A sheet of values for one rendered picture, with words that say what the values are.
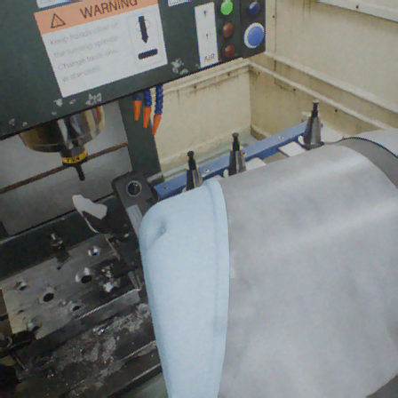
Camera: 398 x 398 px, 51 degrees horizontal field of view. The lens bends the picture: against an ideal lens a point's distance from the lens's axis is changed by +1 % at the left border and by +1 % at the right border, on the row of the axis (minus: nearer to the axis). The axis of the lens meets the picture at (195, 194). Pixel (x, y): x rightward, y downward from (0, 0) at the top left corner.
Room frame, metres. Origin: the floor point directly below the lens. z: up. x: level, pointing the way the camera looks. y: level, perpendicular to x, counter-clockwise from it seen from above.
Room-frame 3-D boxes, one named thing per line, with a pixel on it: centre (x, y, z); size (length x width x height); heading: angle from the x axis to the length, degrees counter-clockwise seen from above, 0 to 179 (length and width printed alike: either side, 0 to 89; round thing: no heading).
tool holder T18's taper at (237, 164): (0.75, -0.10, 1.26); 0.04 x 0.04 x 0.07
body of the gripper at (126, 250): (0.45, 0.09, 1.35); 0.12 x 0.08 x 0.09; 29
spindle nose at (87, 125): (0.71, 0.23, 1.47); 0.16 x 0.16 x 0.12
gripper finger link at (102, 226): (0.48, 0.14, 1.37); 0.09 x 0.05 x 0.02; 54
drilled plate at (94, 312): (0.70, 0.36, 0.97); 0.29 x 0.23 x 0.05; 115
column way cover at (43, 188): (1.12, 0.42, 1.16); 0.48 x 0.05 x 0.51; 115
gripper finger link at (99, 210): (0.52, 0.17, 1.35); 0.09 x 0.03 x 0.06; 54
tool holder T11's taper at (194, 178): (0.70, 0.00, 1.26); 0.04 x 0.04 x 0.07
